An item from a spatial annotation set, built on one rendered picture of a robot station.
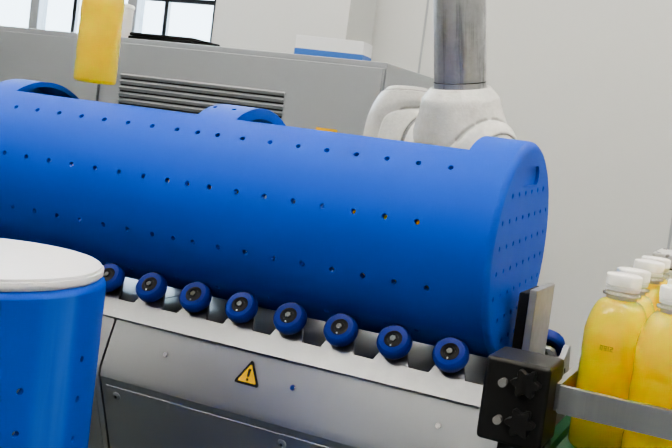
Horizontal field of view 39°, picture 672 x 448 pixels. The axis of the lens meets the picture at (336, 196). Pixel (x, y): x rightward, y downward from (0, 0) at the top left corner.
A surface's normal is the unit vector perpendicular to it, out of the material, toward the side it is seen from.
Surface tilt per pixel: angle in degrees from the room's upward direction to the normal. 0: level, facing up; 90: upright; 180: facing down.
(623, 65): 90
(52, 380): 90
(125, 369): 70
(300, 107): 90
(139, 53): 90
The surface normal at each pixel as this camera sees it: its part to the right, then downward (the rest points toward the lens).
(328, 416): -0.36, -0.33
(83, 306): 0.93, 0.14
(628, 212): -0.40, 0.01
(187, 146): -0.29, -0.51
